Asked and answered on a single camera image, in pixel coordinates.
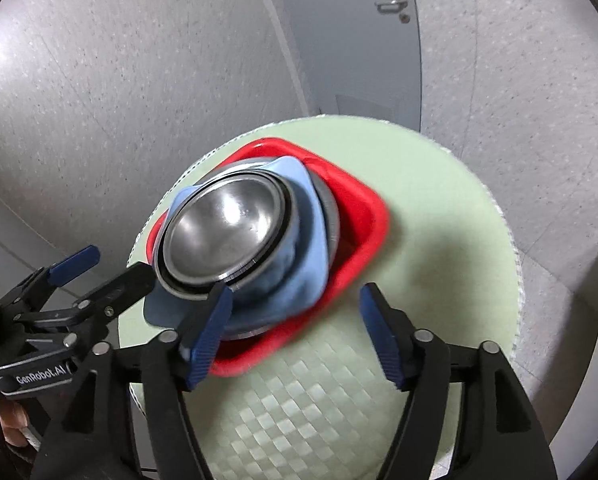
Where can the person's left hand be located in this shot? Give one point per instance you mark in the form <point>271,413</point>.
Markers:
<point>14,422</point>

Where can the grey door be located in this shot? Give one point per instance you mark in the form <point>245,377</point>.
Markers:
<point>339,35</point>

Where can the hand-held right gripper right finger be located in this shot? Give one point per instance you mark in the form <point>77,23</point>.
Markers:
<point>379,330</point>

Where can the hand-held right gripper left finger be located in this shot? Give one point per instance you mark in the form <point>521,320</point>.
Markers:
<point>211,330</point>

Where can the round table with lace cloth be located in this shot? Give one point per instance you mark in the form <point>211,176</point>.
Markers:
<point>429,210</point>

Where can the large steel bowl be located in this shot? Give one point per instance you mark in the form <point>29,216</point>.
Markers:
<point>333,215</point>

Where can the red plastic basin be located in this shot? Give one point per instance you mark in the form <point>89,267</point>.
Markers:
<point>364,230</point>

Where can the light blue bowl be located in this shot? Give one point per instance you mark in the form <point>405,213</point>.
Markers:
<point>304,260</point>

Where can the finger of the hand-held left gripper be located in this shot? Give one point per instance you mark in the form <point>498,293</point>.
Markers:
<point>74,262</point>
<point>129,280</point>

